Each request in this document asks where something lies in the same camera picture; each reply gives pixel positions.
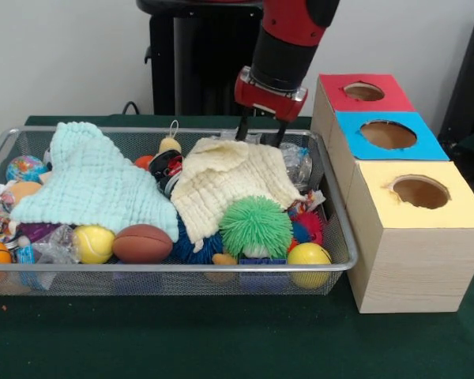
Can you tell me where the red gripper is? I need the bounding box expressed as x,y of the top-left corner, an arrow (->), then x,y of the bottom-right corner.
234,66 -> 308,149

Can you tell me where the cream waffle cloth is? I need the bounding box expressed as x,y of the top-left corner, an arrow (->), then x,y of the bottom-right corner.
169,137 -> 307,253

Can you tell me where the wooden box with three holes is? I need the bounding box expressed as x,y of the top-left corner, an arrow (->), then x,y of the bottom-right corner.
310,73 -> 474,315

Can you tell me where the green spiky rubber ball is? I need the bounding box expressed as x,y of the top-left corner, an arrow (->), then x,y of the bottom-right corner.
218,195 -> 293,260

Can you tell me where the black and red can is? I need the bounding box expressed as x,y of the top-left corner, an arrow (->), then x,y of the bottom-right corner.
149,152 -> 185,197

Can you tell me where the yellow smiley foam ball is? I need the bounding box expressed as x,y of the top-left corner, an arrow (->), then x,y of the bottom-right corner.
287,242 -> 333,289

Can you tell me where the brown toy football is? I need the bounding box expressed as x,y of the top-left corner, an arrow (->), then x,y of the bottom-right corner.
112,223 -> 174,265

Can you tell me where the mint green waffle cloth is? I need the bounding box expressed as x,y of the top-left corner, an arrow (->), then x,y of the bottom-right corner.
9,121 -> 179,242

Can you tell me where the yellow tennis ball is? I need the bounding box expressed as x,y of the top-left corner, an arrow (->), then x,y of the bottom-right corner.
73,224 -> 116,265

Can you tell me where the dark green table cloth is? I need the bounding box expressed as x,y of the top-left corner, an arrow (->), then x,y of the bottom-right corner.
0,114 -> 474,379

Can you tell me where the globe print foam ball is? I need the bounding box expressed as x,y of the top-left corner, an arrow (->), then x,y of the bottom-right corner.
6,155 -> 48,183

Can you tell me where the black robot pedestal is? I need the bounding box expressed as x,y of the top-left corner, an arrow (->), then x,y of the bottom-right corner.
136,0 -> 269,117

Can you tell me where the silver wire mesh bin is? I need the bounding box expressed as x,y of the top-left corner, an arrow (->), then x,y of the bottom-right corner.
0,125 -> 359,297

